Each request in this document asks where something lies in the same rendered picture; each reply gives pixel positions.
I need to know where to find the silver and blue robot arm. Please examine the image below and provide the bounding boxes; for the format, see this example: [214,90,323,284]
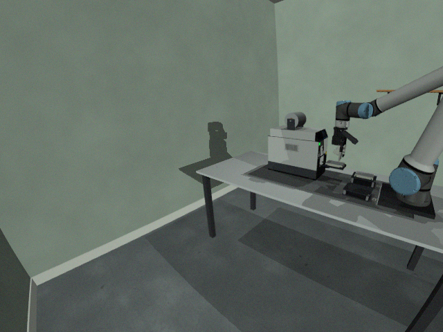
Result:
[335,66,443,207]

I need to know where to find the grey cylinder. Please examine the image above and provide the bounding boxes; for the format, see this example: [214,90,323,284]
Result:
[284,112,307,127]

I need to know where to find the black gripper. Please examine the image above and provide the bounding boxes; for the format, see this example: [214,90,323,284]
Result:
[332,127,347,161]

